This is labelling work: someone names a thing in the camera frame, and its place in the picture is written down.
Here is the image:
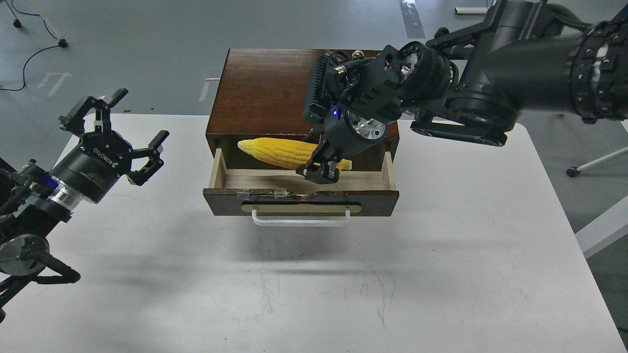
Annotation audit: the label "yellow corn cob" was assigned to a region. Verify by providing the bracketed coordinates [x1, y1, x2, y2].
[237, 137, 353, 172]

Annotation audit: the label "blue office chair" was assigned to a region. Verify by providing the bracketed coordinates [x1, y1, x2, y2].
[565, 147, 628, 178]

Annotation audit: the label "white stand legs with casters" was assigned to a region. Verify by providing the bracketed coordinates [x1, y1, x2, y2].
[2, 0, 69, 49]

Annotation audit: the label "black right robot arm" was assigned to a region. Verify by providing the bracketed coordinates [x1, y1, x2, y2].
[296, 0, 628, 184]

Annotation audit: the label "dark wooden drawer cabinet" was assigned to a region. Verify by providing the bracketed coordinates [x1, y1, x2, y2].
[206, 48, 400, 171]

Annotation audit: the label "black floor cable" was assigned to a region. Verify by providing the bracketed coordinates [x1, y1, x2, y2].
[0, 0, 69, 93]

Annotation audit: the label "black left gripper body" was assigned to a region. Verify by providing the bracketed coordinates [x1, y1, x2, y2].
[50, 130, 132, 203]

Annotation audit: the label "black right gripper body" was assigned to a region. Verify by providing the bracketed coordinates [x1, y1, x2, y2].
[323, 110, 387, 158]

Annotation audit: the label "white drawer handle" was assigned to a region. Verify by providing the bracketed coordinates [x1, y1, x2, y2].
[252, 208, 351, 227]

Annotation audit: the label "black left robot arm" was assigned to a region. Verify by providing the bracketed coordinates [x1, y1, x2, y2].
[0, 88, 169, 306]

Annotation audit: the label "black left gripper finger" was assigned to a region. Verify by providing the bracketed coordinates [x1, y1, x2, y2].
[59, 88, 129, 137]
[127, 130, 170, 187]

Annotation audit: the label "white desk leg base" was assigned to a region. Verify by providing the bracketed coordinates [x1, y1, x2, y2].
[454, 6, 489, 15]

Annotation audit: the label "wooden drawer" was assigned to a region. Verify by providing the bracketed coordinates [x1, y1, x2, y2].
[203, 146, 399, 217]

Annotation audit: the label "grey floor tape strip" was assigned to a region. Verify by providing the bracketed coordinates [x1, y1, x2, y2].
[400, 0, 425, 39]

